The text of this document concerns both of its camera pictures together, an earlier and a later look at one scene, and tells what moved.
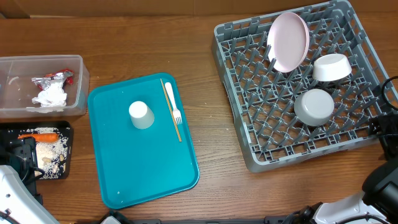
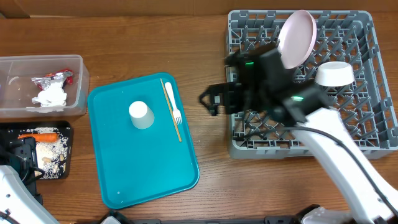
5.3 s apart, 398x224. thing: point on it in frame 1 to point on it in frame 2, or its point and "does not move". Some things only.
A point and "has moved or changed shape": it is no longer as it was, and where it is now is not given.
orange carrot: [47, 137] does not move
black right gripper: [389, 125] to [232, 89]
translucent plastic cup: [141, 116] does not move
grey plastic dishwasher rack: [301, 83] has moved or changed shape
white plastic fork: [176, 112] does not move
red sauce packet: [69, 79] does not move
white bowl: [331, 68] has moved or changed shape
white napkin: [53, 96] does not move
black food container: [51, 157] does not move
